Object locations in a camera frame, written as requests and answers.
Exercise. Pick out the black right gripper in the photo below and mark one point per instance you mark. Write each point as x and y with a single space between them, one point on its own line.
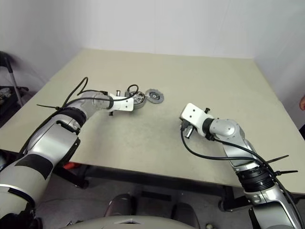
184 125

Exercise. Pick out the grey toothed gear plate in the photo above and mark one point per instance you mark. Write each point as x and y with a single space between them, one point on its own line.
155 96

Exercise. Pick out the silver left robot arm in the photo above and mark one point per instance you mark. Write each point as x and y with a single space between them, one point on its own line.
54 143

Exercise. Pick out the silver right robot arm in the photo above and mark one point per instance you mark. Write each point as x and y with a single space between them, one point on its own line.
228 128

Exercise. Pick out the bystander hand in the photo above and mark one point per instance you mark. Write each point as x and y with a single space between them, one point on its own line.
302 102

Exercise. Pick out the black flat bar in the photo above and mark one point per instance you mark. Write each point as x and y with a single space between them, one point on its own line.
156 196

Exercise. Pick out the grey robot torso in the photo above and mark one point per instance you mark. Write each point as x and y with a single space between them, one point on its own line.
131 224

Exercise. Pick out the orange object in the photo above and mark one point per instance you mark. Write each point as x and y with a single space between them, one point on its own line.
71 165

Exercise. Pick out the grey metal pole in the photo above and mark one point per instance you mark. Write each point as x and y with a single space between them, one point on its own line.
15 88

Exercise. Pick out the black cart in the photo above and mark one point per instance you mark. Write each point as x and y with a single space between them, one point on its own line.
9 107

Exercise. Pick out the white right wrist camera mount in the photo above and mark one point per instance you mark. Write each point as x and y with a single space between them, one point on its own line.
193 114

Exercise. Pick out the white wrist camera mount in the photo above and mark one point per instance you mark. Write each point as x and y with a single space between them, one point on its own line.
124 105
193 114

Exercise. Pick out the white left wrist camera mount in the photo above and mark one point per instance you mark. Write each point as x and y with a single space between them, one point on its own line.
124 105

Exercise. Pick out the black table frame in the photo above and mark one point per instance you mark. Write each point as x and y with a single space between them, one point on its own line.
78 177

